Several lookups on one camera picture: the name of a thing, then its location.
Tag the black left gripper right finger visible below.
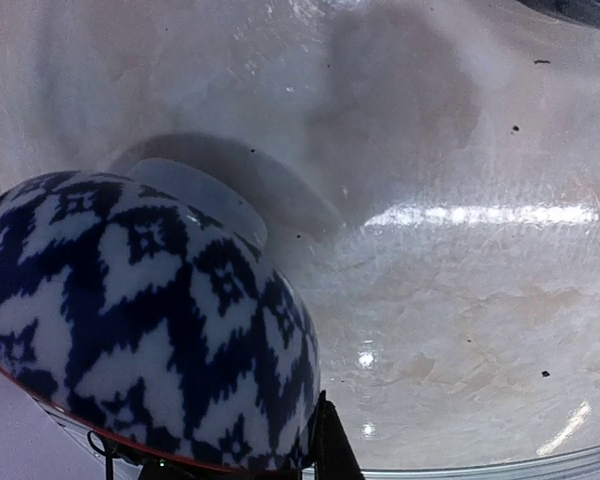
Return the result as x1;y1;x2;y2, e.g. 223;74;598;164
312;390;365;480

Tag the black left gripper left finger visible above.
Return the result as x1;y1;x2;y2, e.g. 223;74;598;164
87;430;148;479

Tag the blue white patterned bowl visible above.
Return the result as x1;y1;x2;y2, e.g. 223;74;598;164
0;170;320;473

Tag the aluminium front rail frame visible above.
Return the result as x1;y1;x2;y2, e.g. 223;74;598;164
359;442;600;480

